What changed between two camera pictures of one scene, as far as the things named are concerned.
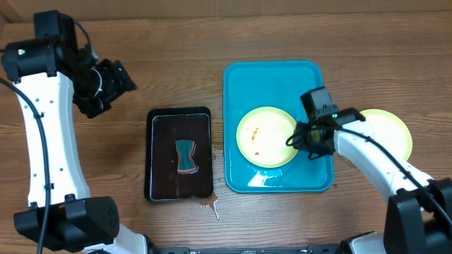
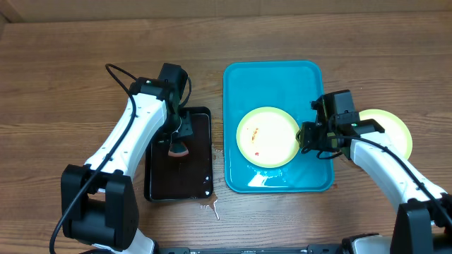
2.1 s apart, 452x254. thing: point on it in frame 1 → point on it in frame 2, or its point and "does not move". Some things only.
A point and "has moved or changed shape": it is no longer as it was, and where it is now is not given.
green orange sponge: [186, 164] has moved or changed shape
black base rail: [311, 249] does not move
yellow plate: [261, 137] does not move
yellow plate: [392, 127] does not move
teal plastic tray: [248, 85] does not move
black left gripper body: [94, 93] → [176, 128]
